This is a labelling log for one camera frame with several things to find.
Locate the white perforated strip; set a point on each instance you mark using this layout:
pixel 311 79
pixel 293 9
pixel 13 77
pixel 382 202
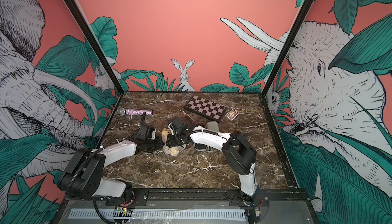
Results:
pixel 193 214

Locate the purple card box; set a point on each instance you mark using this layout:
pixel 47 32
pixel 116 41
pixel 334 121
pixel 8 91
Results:
pixel 232 114

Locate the black frame post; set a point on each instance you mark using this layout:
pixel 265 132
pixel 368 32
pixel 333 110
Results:
pixel 303 11
pixel 77 13

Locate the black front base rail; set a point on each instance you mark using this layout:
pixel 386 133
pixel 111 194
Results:
pixel 140 196

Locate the folding chess board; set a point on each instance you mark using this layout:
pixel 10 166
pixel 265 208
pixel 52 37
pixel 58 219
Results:
pixel 205 108

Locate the purple glitter microphone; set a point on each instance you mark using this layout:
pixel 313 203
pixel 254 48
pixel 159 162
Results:
pixel 123 111

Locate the black frame post left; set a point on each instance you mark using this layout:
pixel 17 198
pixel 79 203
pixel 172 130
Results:
pixel 77 13

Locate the black frame post right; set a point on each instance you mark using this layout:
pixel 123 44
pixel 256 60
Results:
pixel 303 11

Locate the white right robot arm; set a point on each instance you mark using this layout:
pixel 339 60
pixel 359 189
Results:
pixel 238 151

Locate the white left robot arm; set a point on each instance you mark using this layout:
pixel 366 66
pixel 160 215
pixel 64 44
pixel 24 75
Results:
pixel 83 176

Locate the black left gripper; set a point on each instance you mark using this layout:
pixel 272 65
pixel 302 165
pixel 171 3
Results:
pixel 160 144

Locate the black zippered umbrella case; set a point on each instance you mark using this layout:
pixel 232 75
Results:
pixel 200 147

